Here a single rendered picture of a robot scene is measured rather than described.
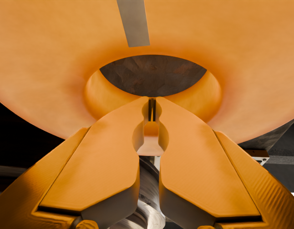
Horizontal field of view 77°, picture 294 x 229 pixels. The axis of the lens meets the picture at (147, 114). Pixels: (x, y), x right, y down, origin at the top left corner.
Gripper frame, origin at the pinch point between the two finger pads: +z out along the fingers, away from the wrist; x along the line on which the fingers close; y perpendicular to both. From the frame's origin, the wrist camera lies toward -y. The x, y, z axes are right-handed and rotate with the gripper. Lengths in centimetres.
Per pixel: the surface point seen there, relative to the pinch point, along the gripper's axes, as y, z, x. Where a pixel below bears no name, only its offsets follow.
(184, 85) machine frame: 3.7, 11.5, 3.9
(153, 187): 23.8, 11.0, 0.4
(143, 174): 20.0, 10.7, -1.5
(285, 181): 587, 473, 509
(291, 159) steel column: 362, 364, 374
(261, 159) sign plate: 25.6, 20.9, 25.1
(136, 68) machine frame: 1.5, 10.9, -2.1
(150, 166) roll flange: 19.8, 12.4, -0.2
